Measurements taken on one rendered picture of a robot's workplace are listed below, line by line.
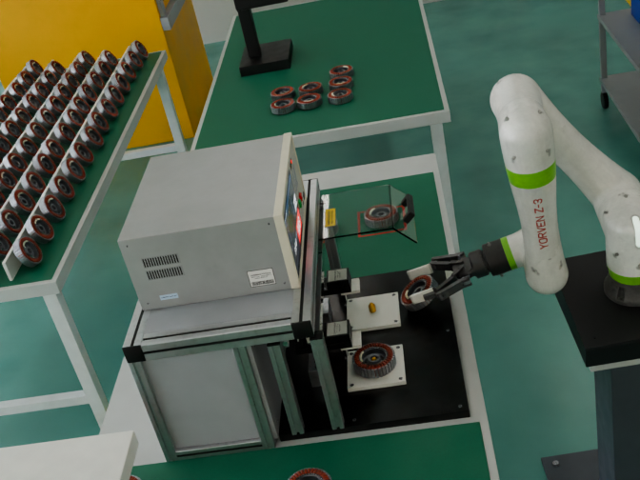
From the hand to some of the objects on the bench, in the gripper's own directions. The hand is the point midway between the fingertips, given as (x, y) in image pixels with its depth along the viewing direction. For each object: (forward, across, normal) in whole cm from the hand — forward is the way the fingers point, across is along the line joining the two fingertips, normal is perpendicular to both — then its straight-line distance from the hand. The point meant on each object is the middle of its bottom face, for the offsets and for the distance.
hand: (415, 285), depth 252 cm
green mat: (+38, -76, -1) cm, 85 cm away
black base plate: (+17, -12, -6) cm, 21 cm away
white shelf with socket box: (+72, -102, +6) cm, 125 cm away
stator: (+14, -24, -3) cm, 28 cm away
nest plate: (+15, 0, -4) cm, 15 cm away
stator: (0, 0, -4) cm, 4 cm away
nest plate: (+15, -24, -4) cm, 29 cm away
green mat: (+38, +52, -1) cm, 65 cm away
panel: (+40, -12, +1) cm, 41 cm away
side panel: (+54, -44, +2) cm, 70 cm away
